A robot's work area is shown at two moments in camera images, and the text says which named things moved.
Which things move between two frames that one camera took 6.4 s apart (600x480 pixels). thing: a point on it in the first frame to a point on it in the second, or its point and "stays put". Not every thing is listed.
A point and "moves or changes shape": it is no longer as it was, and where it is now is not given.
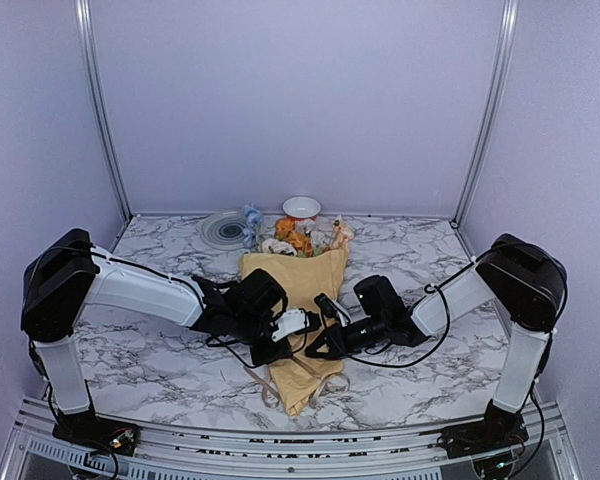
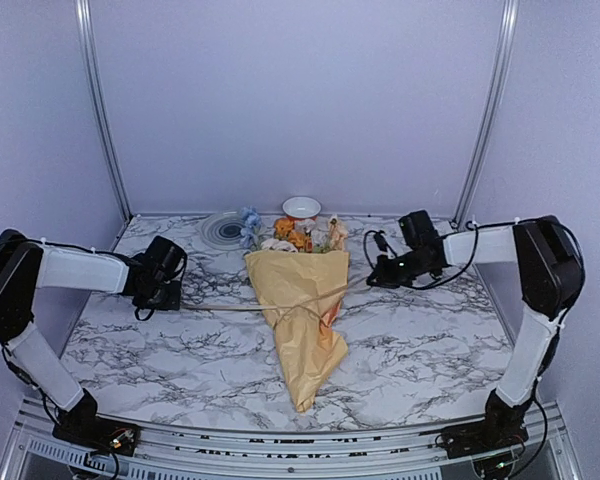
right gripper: x=336 y=351 to x=382 y=274
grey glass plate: x=225 y=229 stays put
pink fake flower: x=274 y=246 stays put
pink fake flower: x=343 y=235 moves or changes shape
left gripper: x=274 y=352 to x=173 y=302
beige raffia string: x=274 y=399 moves or changes shape
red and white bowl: x=299 y=208 stays put
